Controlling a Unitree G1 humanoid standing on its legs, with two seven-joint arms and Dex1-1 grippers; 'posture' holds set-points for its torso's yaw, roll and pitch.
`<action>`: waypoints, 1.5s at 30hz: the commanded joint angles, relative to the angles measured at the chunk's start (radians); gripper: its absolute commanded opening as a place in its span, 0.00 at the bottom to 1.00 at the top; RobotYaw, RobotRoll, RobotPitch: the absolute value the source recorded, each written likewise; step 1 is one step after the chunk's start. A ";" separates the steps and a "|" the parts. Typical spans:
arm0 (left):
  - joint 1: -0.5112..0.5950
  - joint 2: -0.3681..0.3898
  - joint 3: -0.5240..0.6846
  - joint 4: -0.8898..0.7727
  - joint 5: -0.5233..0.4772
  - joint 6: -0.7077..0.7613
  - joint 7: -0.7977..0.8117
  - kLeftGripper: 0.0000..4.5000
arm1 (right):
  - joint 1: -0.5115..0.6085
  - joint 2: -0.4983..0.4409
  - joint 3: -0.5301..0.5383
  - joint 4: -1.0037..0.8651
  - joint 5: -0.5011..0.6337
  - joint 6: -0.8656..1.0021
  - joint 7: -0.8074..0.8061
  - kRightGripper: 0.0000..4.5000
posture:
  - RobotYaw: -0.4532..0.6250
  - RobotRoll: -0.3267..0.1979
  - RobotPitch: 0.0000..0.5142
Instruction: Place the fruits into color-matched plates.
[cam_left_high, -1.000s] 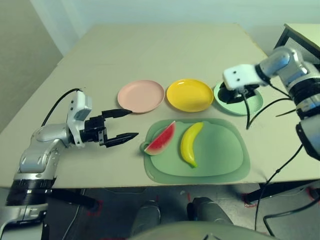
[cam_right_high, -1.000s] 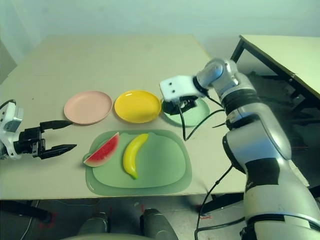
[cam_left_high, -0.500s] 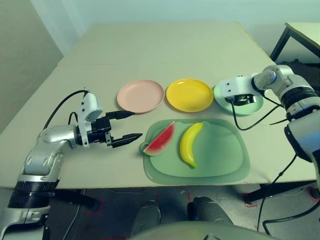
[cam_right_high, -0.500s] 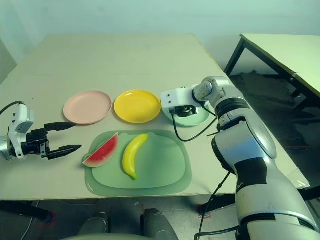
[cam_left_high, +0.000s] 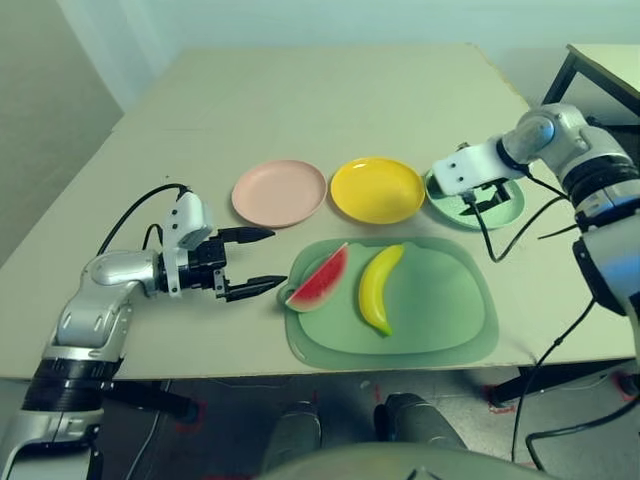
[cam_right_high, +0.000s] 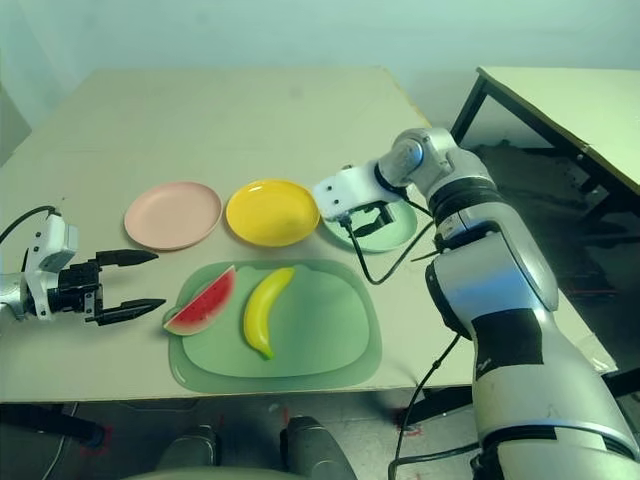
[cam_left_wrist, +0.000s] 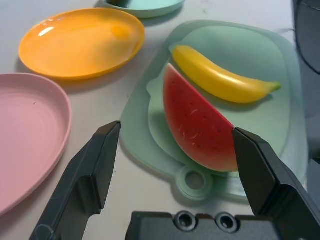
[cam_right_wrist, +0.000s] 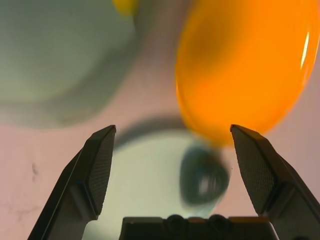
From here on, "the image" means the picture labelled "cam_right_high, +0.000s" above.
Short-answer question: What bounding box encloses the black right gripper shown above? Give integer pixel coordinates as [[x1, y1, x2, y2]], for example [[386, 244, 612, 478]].
[[348, 198, 398, 238]]

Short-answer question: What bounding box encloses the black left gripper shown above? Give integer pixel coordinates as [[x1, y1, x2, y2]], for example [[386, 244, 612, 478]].
[[47, 248, 167, 327]]

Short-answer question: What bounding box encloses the watermelon slice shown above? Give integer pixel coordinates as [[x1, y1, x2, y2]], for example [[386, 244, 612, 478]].
[[163, 264, 237, 337]]

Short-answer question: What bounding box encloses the yellow banana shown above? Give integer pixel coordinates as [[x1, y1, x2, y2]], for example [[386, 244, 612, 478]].
[[243, 266, 297, 361]]

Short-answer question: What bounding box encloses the mint green plate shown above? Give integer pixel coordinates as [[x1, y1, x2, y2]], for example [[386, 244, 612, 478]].
[[319, 199, 419, 254]]

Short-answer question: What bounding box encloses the pink plate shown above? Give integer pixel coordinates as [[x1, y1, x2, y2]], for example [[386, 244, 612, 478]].
[[123, 181, 223, 252]]

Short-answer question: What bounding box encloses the yellow plate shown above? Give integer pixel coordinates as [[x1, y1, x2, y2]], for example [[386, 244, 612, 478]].
[[225, 178, 321, 249]]

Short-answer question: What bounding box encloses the light green cutting board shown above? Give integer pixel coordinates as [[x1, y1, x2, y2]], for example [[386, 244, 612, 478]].
[[180, 264, 372, 378]]

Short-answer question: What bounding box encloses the grey robot left foot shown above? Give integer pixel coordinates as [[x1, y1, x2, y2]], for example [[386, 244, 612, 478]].
[[154, 424, 219, 472]]

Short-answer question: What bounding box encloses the dark green translucent mat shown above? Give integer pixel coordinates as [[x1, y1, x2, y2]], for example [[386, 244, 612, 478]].
[[163, 258, 384, 396]]

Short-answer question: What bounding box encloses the dark robot right foot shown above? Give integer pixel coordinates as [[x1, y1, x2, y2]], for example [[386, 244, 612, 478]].
[[279, 414, 359, 480]]

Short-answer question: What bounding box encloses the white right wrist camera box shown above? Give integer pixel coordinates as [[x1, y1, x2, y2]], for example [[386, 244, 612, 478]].
[[313, 166, 404, 222]]

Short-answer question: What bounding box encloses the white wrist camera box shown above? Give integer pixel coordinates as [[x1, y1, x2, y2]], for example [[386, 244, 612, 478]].
[[313, 166, 404, 222], [22, 213, 80, 321]]

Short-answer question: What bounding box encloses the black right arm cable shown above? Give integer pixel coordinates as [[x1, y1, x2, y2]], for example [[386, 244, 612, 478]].
[[343, 198, 482, 480]]

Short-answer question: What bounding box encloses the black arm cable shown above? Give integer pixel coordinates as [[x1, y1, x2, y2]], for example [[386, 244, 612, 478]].
[[343, 198, 482, 480], [0, 203, 62, 242]]

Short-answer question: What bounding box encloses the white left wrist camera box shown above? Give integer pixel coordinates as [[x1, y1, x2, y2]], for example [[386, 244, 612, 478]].
[[22, 213, 80, 321]]

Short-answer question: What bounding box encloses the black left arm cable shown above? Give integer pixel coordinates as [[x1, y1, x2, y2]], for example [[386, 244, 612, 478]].
[[0, 203, 62, 242]]

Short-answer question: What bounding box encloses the beige side table black frame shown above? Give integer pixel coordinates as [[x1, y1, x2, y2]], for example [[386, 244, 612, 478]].
[[449, 66, 640, 201]]

